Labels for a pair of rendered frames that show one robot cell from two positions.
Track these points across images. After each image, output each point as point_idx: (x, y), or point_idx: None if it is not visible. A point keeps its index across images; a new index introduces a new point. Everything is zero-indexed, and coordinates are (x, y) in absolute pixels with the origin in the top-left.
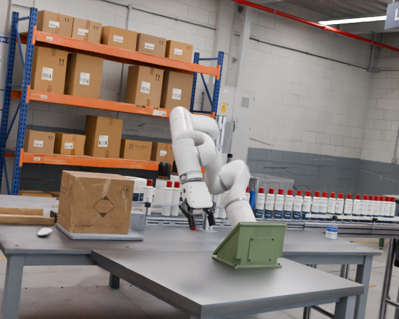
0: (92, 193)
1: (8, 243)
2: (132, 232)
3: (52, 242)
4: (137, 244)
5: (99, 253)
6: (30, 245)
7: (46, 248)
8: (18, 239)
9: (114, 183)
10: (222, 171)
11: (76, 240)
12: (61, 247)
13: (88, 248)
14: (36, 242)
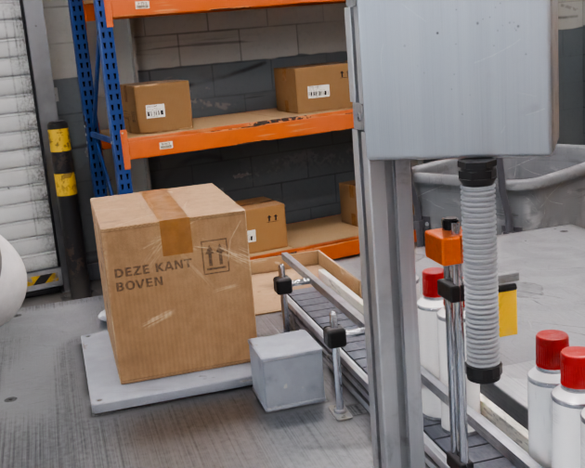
0: (97, 246)
1: (34, 309)
2: (151, 389)
3: (53, 333)
4: (40, 409)
5: None
6: (20, 322)
7: None
8: (70, 310)
9: (97, 230)
10: None
11: (71, 349)
12: None
13: None
14: (44, 323)
